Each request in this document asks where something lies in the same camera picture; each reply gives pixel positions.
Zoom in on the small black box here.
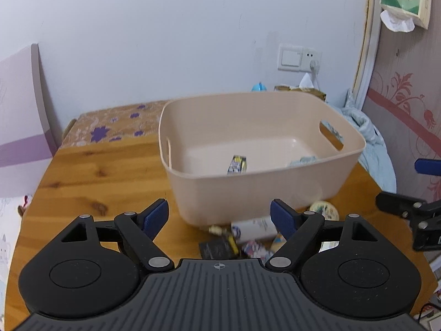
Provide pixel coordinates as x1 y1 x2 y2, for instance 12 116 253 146
199 236 240 260

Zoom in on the black yellow long box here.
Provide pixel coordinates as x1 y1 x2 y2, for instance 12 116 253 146
227 155 247 174

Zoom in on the colourful cartoon box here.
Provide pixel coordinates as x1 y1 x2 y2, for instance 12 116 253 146
270 233 286 253

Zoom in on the white tube bottle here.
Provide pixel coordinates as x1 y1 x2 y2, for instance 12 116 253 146
230 217 277 244

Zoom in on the purple card pack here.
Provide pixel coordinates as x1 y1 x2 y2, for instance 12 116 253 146
241 241 273 261

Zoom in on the round tin with lid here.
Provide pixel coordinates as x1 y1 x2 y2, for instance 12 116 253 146
309 201 339 221

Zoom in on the light blue blanket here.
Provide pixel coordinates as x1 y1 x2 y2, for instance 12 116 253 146
333 90 397 193

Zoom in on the small cream figurine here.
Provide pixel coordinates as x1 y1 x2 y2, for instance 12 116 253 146
208 225 229 236

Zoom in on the beige plastic storage basket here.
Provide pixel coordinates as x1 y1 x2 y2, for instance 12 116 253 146
158 92 365 226

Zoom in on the floral purple cardboard box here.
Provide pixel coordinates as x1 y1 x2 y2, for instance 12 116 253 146
61 100 167 148

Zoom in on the gold tissue box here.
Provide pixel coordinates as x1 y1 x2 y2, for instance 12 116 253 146
274 73 327 102

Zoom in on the blue round toy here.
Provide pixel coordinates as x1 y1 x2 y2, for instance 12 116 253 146
251 82 268 91

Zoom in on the lilac wooden board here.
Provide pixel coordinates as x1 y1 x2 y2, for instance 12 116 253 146
0 44 58 197

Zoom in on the green hanging tissue pack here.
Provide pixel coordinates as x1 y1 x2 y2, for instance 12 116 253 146
380 0 431 33

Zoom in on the cream headboard frame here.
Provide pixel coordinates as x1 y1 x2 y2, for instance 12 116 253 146
353 0 382 110

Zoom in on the white power plug cable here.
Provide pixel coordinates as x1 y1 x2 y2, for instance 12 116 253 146
309 60 323 90

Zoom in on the white wall light switch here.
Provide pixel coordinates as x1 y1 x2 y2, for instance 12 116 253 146
277 44 303 72

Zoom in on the white wall power socket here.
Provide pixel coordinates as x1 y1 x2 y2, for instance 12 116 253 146
300 47 321 74

